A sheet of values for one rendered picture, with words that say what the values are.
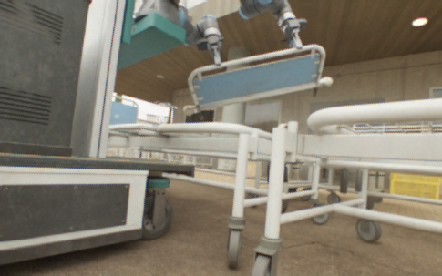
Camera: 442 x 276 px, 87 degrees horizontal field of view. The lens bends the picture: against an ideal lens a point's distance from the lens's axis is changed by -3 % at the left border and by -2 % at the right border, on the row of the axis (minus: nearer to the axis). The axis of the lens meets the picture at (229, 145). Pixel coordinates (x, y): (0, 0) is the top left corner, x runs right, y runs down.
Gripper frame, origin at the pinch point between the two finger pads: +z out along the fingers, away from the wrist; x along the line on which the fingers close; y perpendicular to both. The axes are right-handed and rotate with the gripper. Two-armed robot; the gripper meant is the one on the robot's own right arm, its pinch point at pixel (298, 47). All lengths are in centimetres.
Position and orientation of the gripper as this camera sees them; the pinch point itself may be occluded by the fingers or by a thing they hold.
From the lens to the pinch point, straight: 136.1
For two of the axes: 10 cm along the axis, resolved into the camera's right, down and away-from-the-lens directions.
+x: -0.9, -4.1, -9.1
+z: 1.8, 8.9, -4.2
